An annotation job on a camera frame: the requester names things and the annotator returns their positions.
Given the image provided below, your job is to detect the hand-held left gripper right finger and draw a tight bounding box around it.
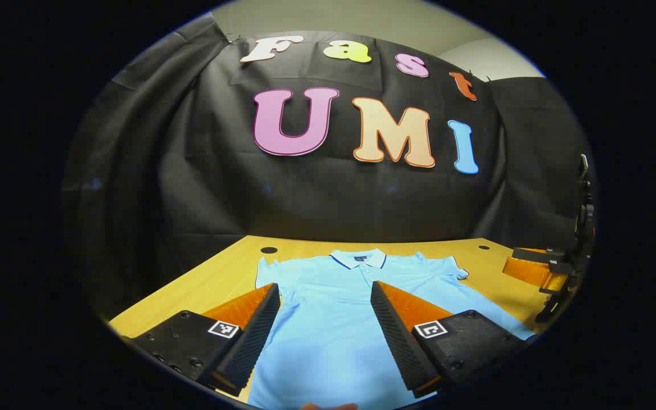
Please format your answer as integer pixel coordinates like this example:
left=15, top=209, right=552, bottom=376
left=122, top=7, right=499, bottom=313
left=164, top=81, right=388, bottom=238
left=370, top=280, right=536, bottom=399

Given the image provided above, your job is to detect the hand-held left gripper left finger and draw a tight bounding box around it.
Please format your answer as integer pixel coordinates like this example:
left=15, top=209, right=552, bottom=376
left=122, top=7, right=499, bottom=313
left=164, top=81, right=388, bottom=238
left=120, top=282, right=281, bottom=397

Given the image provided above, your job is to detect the light blue T-shirt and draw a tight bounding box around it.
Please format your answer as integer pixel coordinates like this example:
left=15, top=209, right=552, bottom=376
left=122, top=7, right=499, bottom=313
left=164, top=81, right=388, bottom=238
left=247, top=248, right=536, bottom=410

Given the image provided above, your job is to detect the black backdrop cloth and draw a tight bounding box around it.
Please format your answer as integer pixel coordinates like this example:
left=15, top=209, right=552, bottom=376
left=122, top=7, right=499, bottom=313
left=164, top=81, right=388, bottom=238
left=61, top=13, right=593, bottom=319

